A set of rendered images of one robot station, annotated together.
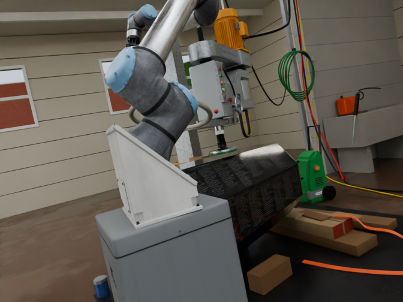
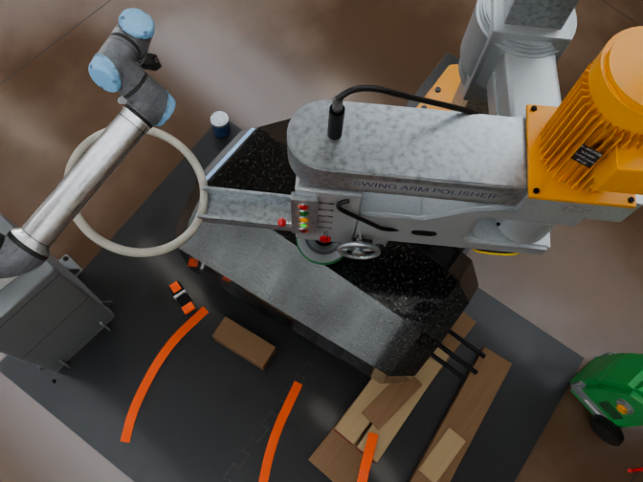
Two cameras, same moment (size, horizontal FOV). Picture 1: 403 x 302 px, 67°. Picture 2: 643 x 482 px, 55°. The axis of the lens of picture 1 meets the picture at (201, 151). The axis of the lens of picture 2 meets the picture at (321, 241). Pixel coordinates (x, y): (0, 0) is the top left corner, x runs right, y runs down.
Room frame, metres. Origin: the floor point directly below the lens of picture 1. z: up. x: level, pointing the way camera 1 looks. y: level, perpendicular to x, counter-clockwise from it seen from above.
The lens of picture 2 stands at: (2.00, -0.91, 3.20)
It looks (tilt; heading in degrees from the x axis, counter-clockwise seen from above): 70 degrees down; 63
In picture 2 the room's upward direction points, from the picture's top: 5 degrees clockwise
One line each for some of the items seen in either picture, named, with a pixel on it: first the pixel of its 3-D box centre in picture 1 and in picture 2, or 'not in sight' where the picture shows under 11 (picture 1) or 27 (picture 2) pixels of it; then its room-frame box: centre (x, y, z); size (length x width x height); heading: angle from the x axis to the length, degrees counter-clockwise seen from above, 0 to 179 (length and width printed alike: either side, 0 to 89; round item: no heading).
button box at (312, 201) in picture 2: (220, 82); (303, 214); (2.28, -0.24, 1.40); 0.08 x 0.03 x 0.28; 153
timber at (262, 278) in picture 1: (270, 273); (244, 343); (1.95, -0.28, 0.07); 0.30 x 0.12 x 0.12; 127
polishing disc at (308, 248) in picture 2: (222, 150); (323, 236); (2.39, -0.17, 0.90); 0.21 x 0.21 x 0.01
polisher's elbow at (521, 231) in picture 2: (238, 91); (531, 207); (2.98, -0.47, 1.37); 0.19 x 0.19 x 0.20
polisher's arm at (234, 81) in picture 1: (231, 95); (446, 208); (2.74, -0.36, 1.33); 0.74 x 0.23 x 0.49; 153
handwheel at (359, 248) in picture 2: (234, 105); (359, 240); (2.45, -0.33, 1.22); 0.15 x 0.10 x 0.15; 153
